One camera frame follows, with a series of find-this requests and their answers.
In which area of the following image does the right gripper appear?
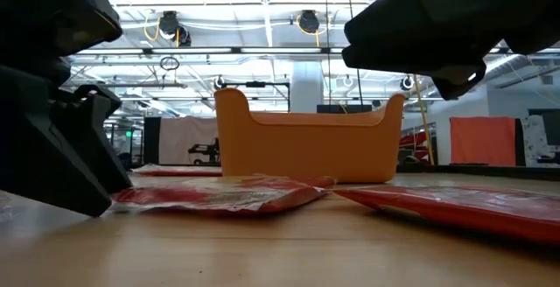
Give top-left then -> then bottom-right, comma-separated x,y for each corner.
341,0 -> 511,102

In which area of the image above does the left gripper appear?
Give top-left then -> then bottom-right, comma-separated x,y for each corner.
0,0 -> 123,73

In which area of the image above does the red Orville popcorn bag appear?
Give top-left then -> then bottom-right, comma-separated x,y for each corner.
130,164 -> 223,178
334,185 -> 560,247
111,173 -> 338,216

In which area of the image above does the black shelving rack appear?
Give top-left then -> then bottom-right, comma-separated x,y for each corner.
104,122 -> 145,170

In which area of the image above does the black upright panel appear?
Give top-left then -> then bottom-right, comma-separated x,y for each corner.
143,115 -> 162,165

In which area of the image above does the pink fabric screen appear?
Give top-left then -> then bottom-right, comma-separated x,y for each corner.
157,115 -> 220,165

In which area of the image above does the red storage rack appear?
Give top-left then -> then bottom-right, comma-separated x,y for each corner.
398,131 -> 432,164

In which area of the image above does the orange fabric panel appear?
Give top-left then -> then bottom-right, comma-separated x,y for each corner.
449,115 -> 517,167

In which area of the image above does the orange plastic basket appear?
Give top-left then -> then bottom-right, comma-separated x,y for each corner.
213,87 -> 406,185

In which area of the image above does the white patterned cloth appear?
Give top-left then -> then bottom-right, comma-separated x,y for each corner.
521,115 -> 548,169

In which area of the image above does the yellow extension cable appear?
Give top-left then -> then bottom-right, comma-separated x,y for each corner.
412,74 -> 437,166

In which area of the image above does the black hanging cable ring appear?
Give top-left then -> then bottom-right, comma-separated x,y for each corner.
159,55 -> 180,72

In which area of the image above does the black aluminium table frame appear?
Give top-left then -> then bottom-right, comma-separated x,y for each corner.
395,163 -> 560,182

